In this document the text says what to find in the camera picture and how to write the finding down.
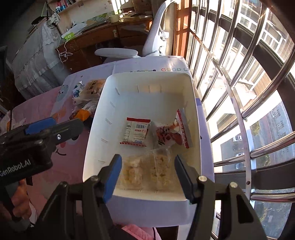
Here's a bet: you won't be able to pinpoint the blue white snack packet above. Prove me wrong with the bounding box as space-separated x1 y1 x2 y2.
72 81 84 105

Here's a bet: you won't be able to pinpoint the person's left hand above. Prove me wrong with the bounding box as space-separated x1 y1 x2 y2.
1 179 32 222

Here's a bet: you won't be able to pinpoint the pink cartoon tablecloth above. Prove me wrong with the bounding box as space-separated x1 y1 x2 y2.
11 55 216 240

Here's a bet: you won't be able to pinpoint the orange snack packet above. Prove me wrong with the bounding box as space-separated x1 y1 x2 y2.
69 100 98 121

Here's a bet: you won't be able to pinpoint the clear rice cake packet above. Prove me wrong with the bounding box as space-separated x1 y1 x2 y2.
117 155 146 190

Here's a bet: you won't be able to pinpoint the clear rice cracker packet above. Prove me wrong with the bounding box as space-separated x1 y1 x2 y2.
144 147 180 193

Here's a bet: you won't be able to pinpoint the large clear biscuit bag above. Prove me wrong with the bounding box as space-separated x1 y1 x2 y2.
80 79 106 101

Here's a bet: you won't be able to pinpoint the red tiger snack packet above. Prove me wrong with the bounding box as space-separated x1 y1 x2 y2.
150 108 193 148

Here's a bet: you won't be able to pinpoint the grey lace-covered furniture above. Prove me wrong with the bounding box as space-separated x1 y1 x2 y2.
12 22 70 100

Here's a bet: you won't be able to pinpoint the red white snack packet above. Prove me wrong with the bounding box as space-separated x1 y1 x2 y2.
120 117 151 147

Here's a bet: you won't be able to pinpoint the wooden desk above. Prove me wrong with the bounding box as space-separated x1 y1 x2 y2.
56 16 152 73

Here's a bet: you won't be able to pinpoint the white plastic storage bin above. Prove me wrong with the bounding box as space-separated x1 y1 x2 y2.
82 72 201 227

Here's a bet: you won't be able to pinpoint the green tissue box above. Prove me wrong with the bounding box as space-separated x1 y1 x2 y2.
61 32 75 41

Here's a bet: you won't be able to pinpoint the wooden bookshelf with books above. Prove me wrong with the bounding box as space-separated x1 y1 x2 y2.
46 0 117 34

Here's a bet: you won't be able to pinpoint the white mug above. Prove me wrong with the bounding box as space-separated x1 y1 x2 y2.
109 15 120 23

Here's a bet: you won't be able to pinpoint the grey office chair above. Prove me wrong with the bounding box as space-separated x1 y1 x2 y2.
95 1 176 61

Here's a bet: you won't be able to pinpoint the metal window guard bars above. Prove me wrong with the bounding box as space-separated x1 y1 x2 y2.
178 1 294 239

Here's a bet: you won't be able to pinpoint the white charging cable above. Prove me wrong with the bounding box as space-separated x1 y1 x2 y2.
55 36 74 64

